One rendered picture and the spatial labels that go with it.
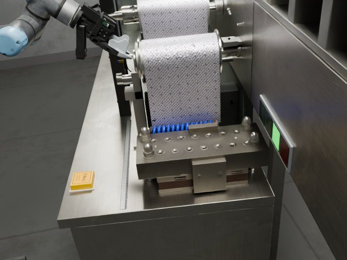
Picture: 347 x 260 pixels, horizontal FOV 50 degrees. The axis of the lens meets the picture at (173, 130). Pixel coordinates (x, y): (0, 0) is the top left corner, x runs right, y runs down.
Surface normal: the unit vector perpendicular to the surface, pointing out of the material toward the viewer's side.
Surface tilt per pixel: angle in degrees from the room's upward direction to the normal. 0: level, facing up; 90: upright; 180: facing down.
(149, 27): 92
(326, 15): 90
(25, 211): 0
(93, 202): 0
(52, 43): 90
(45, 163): 0
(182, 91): 90
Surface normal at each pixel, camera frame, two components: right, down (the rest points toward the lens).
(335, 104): -0.99, 0.11
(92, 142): -0.08, -0.84
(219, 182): 0.07, 0.52
